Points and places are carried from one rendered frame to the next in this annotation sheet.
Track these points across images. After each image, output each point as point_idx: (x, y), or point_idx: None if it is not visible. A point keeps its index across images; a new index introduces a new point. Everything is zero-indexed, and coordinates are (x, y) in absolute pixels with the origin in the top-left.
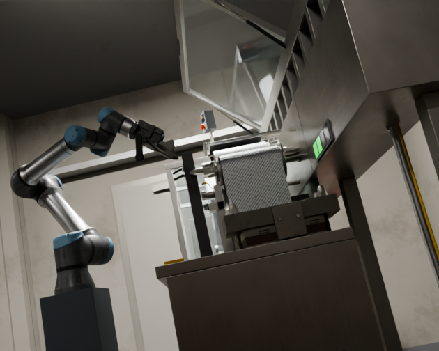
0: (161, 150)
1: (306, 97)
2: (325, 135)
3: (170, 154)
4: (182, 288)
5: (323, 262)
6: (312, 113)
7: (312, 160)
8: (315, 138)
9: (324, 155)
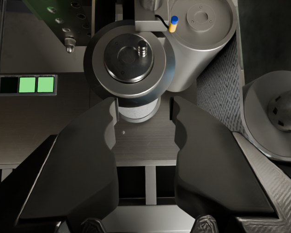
0: (84, 156)
1: (32, 140)
2: None
3: (94, 106)
4: None
5: None
6: (28, 119)
7: (80, 82)
8: (36, 95)
9: (28, 73)
